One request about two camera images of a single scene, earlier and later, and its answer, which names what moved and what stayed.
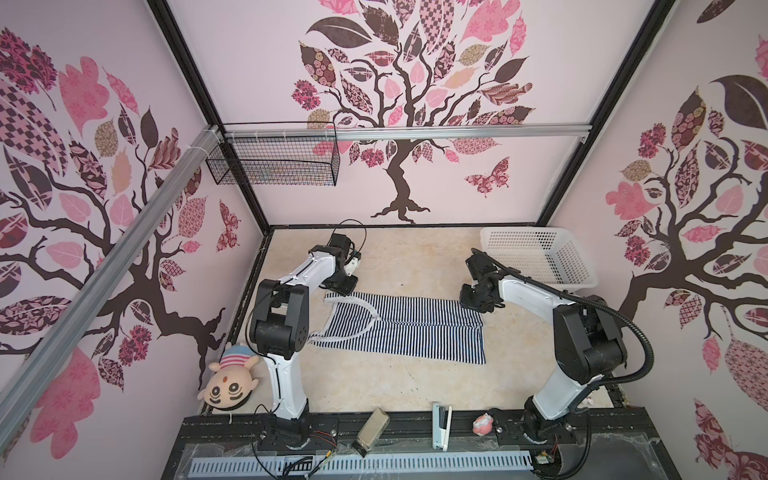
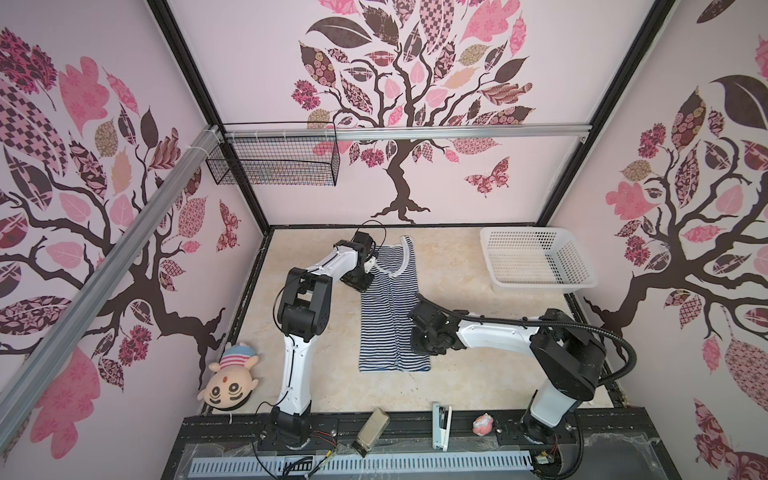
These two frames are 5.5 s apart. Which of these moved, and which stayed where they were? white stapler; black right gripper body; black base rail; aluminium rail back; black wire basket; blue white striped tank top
Moved: blue white striped tank top; black right gripper body
Stayed: black base rail; white stapler; black wire basket; aluminium rail back
